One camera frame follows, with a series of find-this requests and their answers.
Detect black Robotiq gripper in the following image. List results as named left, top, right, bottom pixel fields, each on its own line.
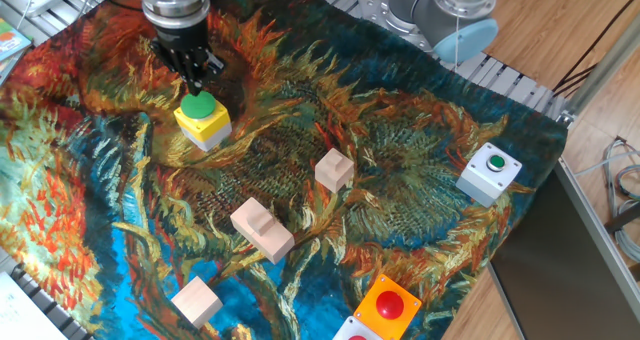
left=150, top=18, right=227, bottom=98

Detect yellow box with green button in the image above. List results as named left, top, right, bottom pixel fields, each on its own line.
left=172, top=90, right=234, bottom=153

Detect orange box with red button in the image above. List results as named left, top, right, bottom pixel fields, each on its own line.
left=352, top=273, right=423, bottom=340

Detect white box small green button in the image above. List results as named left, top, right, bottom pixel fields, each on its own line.
left=455, top=141, right=523, bottom=209

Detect white box with red button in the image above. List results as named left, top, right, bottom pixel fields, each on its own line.
left=331, top=315, right=383, bottom=340

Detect small wooden block with peg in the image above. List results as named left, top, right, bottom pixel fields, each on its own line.
left=314, top=147, right=356, bottom=194

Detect colourful book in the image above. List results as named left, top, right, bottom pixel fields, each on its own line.
left=0, top=16, right=34, bottom=85

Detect sunflower painting print cloth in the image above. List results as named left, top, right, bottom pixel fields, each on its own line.
left=0, top=0, right=569, bottom=340

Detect plain wooden cube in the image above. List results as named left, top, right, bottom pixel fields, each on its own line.
left=170, top=275, right=224, bottom=330

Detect white paper sheet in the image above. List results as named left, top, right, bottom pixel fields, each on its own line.
left=0, top=271, right=69, bottom=340

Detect dark flat panel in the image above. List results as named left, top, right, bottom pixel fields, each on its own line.
left=488, top=168, right=640, bottom=340

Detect dark metal bar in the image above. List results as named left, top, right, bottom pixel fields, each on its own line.
left=603, top=213, right=640, bottom=235

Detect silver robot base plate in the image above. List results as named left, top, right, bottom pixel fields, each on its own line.
left=356, top=0, right=441, bottom=56

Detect white cable tie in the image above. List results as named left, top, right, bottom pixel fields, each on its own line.
left=451, top=8, right=462, bottom=72

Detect black floor cables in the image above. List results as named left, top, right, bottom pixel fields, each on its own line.
left=551, top=0, right=640, bottom=99

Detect aluminium profile post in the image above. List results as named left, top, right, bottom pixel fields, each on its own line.
left=558, top=24, right=640, bottom=127

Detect aluminium frame rail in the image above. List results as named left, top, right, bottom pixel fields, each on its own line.
left=553, top=156, right=640, bottom=322

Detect bundle of grey cables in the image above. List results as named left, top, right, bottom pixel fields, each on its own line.
left=573, top=136, right=640, bottom=264

